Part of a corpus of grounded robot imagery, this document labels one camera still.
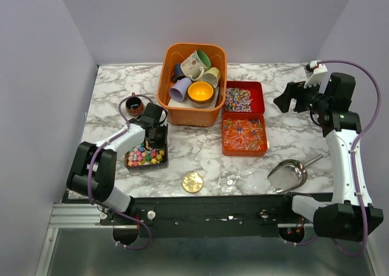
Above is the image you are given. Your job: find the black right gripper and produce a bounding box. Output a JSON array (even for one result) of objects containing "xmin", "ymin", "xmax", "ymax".
[{"xmin": 273, "ymin": 77, "xmax": 330, "ymax": 114}]

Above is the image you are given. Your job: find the gold tin of star candies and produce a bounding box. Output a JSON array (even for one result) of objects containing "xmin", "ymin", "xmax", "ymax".
[{"xmin": 125, "ymin": 126, "xmax": 169, "ymax": 171}]

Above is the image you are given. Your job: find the gold round jar lid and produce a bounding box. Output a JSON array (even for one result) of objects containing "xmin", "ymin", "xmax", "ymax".
[{"xmin": 182, "ymin": 172, "xmax": 204, "ymax": 193}]

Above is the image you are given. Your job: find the steel candy scoop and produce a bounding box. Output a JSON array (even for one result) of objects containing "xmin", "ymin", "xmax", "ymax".
[{"xmin": 267, "ymin": 154, "xmax": 323, "ymax": 194}]

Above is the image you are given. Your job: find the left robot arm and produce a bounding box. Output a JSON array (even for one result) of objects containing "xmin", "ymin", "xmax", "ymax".
[{"xmin": 66, "ymin": 103, "xmax": 167, "ymax": 224}]

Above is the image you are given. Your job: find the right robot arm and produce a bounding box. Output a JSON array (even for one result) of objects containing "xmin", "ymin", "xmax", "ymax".
[{"xmin": 274, "ymin": 72, "xmax": 384, "ymax": 242}]

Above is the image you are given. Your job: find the brown patterned ceramic mug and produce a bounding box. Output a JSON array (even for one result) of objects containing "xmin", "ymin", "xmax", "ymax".
[{"xmin": 125, "ymin": 92, "xmax": 144, "ymax": 117}]

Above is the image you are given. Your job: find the red tray of swirl lollipops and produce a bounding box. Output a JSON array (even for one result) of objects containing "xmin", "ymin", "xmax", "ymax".
[{"xmin": 224, "ymin": 81, "xmax": 265, "ymax": 114}]

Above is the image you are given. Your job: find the lavender plastic cup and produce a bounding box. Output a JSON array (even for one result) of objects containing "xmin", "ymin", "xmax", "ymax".
[{"xmin": 169, "ymin": 77, "xmax": 192, "ymax": 103}]

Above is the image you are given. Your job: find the orange tray of clear lollipops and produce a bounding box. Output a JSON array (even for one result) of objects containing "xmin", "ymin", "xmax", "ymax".
[{"xmin": 221, "ymin": 112, "xmax": 268, "ymax": 157}]

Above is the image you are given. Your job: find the yellow bowl with dark rim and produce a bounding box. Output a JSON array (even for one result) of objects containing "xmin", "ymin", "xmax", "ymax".
[{"xmin": 187, "ymin": 81, "xmax": 215, "ymax": 104}]

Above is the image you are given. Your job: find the orange plastic bin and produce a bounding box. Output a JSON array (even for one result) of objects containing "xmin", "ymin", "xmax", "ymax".
[{"xmin": 157, "ymin": 43, "xmax": 227, "ymax": 127}]

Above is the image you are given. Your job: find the dark blue mug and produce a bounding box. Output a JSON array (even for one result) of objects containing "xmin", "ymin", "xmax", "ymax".
[{"xmin": 171, "ymin": 63, "xmax": 186, "ymax": 83}]

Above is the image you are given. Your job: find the pale yellow mug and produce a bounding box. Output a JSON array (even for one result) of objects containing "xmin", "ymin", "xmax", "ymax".
[{"xmin": 200, "ymin": 67, "xmax": 221, "ymax": 88}]

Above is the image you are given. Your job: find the clear glass jar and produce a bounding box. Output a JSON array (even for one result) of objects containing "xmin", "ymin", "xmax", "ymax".
[{"xmin": 218, "ymin": 165, "xmax": 241, "ymax": 193}]

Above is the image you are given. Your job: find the white floral mug green inside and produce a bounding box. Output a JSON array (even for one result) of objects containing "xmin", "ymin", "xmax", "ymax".
[{"xmin": 181, "ymin": 49, "xmax": 212, "ymax": 81}]

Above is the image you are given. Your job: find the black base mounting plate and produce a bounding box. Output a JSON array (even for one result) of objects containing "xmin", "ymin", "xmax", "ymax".
[{"xmin": 100, "ymin": 191, "xmax": 317, "ymax": 239}]

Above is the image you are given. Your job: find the aluminium frame rail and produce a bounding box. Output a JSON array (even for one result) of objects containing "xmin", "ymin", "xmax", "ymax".
[{"xmin": 35, "ymin": 204, "xmax": 137, "ymax": 275}]

